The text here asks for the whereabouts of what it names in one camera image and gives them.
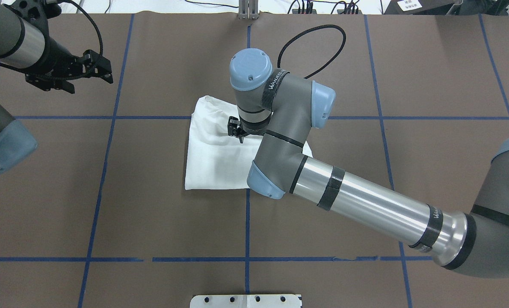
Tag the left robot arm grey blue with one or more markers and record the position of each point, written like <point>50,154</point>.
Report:
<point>16,141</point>

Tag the aluminium frame post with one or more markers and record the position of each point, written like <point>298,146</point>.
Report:
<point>248,9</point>

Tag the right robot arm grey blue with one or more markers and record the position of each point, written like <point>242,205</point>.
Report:
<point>283,108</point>

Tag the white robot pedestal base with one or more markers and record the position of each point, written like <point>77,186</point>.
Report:
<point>247,301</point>

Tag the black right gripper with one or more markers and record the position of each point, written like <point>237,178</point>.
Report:
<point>236,128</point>

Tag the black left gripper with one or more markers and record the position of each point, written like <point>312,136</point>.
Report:
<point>59,55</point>

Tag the white long-sleeve printed shirt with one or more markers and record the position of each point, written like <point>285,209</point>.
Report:
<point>215,160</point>

